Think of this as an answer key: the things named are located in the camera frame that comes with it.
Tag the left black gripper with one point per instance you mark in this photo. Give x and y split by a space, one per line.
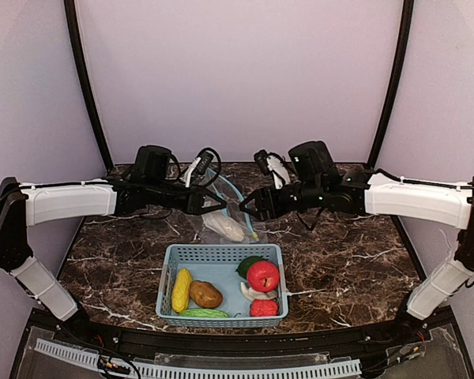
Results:
195 201

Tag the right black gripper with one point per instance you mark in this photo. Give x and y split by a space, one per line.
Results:
270 202

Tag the white bitter gourd toy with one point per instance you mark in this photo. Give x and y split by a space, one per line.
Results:
224 226

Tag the clear zip top bag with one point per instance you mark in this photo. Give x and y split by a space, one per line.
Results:
233 196

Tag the clear zip bag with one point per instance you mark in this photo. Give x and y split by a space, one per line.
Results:
233 196
207 236

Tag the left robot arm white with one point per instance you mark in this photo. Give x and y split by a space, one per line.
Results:
154 179

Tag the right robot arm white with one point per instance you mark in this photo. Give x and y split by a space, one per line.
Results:
320 185

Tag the light blue plastic basket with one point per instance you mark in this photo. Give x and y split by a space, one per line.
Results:
217 264

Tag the green round fruit toy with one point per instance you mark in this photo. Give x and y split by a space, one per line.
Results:
245 264

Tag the red apple toy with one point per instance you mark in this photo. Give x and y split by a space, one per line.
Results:
263 276

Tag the yellow corn toy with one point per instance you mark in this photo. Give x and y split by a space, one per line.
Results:
180 295

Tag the brown potato toy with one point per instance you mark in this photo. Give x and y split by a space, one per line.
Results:
205 295

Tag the white mushroom toy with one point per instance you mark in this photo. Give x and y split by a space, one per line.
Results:
250 294

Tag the red raspberry toy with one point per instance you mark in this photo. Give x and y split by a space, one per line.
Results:
263 308

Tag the green cucumber toy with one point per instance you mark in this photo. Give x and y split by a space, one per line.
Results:
203 313

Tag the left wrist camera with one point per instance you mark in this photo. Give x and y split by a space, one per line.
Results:
197 167

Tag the black aluminium frame rail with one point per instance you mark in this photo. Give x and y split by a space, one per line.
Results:
360 341

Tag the grey slotted cable duct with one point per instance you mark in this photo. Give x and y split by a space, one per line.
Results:
189 366

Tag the left black frame post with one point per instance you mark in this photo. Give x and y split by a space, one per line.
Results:
85 84

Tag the black frame post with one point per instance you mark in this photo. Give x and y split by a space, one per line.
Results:
85 84
394 81

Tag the right black frame post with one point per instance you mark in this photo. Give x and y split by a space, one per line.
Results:
394 81

